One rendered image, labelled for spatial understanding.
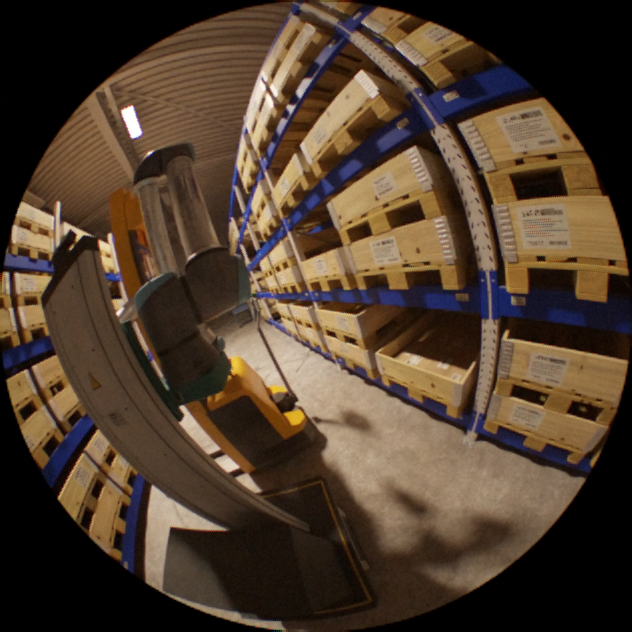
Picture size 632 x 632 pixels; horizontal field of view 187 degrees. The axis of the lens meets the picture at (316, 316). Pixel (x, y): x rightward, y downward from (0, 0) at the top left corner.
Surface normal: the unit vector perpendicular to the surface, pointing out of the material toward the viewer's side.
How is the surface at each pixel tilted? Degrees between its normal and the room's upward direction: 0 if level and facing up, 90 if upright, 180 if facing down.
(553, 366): 90
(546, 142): 90
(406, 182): 90
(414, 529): 0
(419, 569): 0
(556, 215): 90
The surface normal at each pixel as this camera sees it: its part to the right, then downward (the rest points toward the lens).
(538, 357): -0.83, 0.42
